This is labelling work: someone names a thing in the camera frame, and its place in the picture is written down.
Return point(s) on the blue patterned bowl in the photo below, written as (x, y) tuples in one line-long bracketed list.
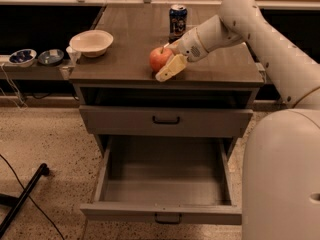
[(23, 58)]

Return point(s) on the grey side shelf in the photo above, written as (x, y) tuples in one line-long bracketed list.
[(37, 71)]

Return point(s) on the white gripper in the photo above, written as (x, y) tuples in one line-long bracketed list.
[(189, 46)]

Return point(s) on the grey drawer cabinet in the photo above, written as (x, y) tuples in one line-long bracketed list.
[(226, 79)]

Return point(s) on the blue soda can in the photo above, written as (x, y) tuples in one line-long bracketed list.
[(177, 21)]

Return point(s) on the white bowl on counter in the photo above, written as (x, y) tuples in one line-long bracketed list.
[(91, 43)]

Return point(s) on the red apple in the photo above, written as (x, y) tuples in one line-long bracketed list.
[(158, 58)]

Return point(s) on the dark blue-grey bowl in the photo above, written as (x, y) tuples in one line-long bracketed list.
[(52, 57)]

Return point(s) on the black stand leg left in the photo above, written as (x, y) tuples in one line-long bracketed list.
[(15, 203)]

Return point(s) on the small clear plastic cup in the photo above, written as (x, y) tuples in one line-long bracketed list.
[(73, 54)]

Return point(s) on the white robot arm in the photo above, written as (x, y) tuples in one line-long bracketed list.
[(281, 163)]

